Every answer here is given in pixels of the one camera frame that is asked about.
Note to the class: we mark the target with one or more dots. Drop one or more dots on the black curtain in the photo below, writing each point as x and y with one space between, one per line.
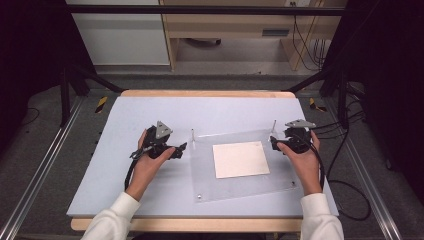
393 83
30 50

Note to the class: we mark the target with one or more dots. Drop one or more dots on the black horizontal frame bar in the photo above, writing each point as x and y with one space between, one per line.
200 10

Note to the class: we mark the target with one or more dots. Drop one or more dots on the person's right hand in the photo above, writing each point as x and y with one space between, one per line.
305 170

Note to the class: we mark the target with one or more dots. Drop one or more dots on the photo print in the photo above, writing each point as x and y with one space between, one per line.
240 160

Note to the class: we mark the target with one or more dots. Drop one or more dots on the person's left hand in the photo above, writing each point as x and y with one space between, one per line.
146 173

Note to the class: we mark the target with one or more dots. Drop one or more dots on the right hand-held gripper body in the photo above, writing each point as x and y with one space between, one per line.
298 140

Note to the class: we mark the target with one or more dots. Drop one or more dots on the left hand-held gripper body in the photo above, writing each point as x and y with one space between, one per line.
162 130

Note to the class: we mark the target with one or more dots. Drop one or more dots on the dark oval device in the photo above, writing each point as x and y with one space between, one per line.
205 41

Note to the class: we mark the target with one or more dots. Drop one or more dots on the yellow black tape strip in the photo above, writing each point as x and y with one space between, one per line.
315 105
101 104

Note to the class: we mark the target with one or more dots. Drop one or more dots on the white cabinet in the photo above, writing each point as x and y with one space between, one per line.
123 40

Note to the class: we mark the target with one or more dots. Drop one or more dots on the aluminium rail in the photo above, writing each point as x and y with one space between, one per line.
43 160
366 173

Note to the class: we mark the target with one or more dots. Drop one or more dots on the wooden table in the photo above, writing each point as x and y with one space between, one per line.
200 225

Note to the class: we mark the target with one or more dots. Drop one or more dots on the black frame leg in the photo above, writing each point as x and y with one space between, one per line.
65 100
343 100

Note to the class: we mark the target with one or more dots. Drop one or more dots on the clear acrylic frame panel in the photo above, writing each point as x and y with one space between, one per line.
206 173

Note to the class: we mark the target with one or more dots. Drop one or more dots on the wooden desk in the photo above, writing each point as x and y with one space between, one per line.
233 25

